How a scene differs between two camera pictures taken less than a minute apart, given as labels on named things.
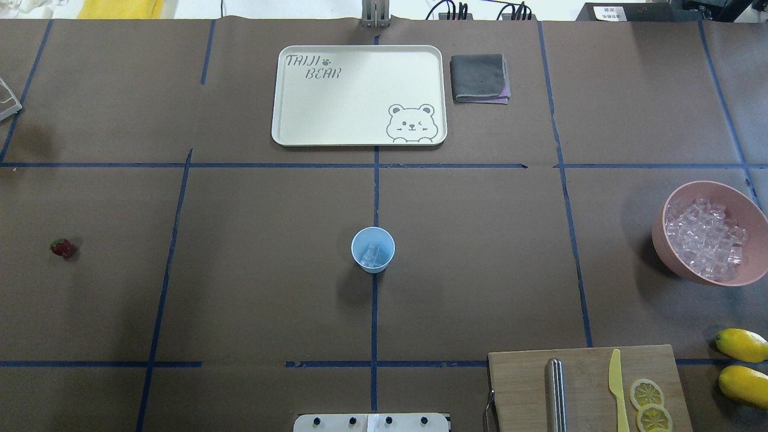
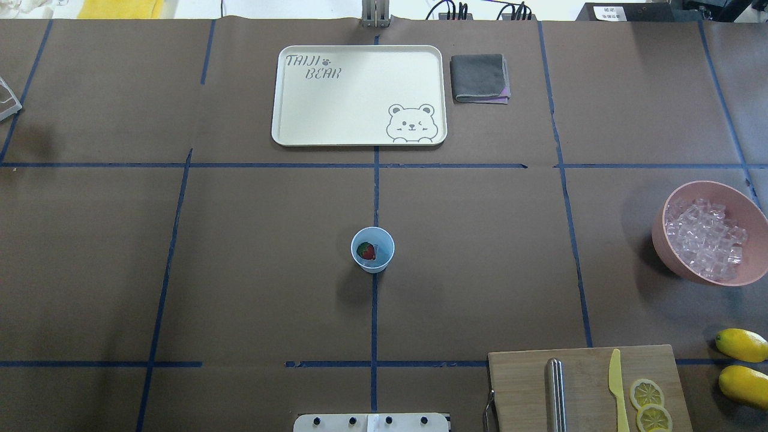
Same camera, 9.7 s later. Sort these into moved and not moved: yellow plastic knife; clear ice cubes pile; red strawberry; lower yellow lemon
Moved: red strawberry
Not moved: yellow plastic knife; clear ice cubes pile; lower yellow lemon
